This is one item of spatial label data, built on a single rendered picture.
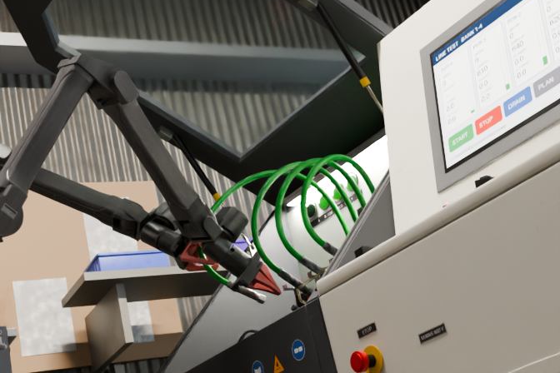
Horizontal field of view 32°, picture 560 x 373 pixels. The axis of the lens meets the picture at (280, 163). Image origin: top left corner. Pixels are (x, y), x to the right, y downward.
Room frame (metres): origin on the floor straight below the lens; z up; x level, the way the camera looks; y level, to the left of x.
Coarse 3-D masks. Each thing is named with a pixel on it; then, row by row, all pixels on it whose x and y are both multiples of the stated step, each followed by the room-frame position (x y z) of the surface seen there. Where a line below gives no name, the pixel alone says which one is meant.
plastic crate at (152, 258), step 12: (120, 252) 3.40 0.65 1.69; (132, 252) 3.42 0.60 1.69; (144, 252) 3.45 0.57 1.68; (156, 252) 3.48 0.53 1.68; (96, 264) 3.39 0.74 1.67; (108, 264) 3.38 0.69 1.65; (120, 264) 3.40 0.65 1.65; (132, 264) 3.43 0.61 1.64; (144, 264) 3.45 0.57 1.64; (156, 264) 3.47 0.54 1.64; (168, 264) 3.50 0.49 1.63
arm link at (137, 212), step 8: (128, 208) 2.20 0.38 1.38; (136, 208) 2.21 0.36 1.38; (160, 208) 2.25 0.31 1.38; (168, 208) 2.25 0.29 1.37; (136, 216) 2.20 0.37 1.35; (144, 216) 2.21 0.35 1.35; (152, 216) 2.25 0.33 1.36; (160, 216) 2.24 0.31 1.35; (168, 216) 2.24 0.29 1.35; (144, 224) 2.23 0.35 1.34; (136, 240) 2.27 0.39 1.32
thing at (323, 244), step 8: (320, 160) 1.98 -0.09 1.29; (328, 160) 1.99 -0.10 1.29; (336, 160) 2.02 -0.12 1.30; (344, 160) 2.03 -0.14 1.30; (352, 160) 2.04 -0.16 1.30; (312, 168) 1.96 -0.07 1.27; (360, 168) 2.05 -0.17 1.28; (312, 176) 1.95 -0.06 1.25; (304, 184) 1.94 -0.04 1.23; (368, 184) 2.06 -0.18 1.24; (304, 192) 1.93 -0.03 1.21; (304, 200) 1.93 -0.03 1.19; (304, 208) 1.92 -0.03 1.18; (304, 216) 1.92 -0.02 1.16; (304, 224) 1.93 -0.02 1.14; (312, 232) 1.93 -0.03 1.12; (320, 240) 1.94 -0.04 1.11; (328, 248) 1.95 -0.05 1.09; (336, 248) 1.96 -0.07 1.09
